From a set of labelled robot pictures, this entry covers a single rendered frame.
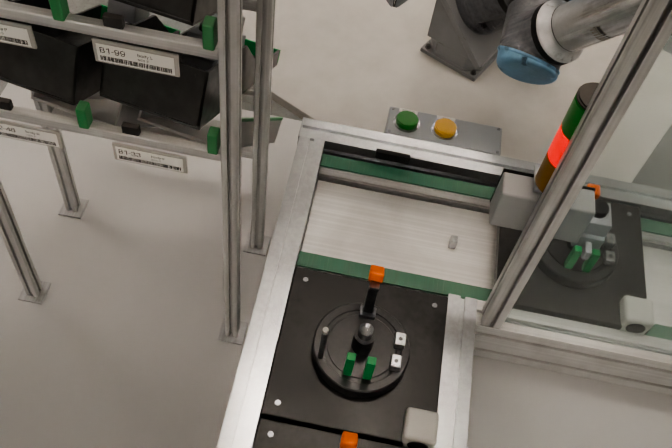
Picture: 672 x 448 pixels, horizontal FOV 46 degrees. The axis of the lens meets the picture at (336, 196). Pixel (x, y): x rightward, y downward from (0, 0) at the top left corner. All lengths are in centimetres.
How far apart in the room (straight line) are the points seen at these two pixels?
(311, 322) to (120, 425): 32
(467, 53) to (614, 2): 41
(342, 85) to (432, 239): 43
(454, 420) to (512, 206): 32
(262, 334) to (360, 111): 58
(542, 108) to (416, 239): 49
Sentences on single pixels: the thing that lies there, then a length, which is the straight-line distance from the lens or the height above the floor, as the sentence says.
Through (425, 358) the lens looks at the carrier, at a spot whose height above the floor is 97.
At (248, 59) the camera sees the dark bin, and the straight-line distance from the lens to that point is 104.
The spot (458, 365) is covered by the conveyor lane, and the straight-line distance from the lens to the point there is 121.
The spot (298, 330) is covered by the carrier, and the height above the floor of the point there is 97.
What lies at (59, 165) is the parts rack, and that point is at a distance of 134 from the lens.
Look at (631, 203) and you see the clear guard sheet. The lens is 101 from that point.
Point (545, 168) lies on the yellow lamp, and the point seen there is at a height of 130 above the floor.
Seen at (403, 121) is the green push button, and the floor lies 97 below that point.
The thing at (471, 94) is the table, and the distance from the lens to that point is 168.
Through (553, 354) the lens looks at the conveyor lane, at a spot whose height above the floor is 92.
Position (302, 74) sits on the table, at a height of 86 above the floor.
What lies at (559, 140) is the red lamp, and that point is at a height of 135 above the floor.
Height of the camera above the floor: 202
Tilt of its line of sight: 53 degrees down
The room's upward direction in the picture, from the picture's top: 10 degrees clockwise
